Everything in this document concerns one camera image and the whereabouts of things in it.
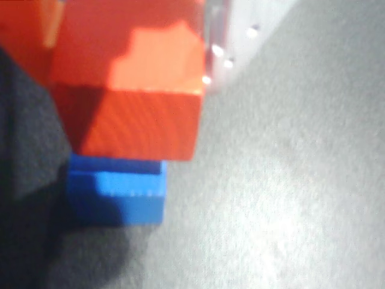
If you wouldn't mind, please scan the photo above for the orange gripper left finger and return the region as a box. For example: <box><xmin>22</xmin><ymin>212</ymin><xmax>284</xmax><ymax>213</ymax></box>
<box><xmin>0</xmin><ymin>0</ymin><xmax>66</xmax><ymax>88</ymax></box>

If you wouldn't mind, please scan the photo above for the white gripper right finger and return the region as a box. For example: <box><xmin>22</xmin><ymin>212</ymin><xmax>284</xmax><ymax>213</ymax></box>
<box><xmin>204</xmin><ymin>0</ymin><xmax>297</xmax><ymax>95</ymax></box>

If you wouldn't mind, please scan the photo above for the red wooden cube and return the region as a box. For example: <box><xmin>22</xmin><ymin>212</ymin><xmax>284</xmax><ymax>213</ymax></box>
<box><xmin>49</xmin><ymin>0</ymin><xmax>208</xmax><ymax>163</ymax></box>

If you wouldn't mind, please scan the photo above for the blue cube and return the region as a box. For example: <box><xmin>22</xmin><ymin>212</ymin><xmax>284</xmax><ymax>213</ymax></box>
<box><xmin>66</xmin><ymin>152</ymin><xmax>168</xmax><ymax>226</ymax></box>

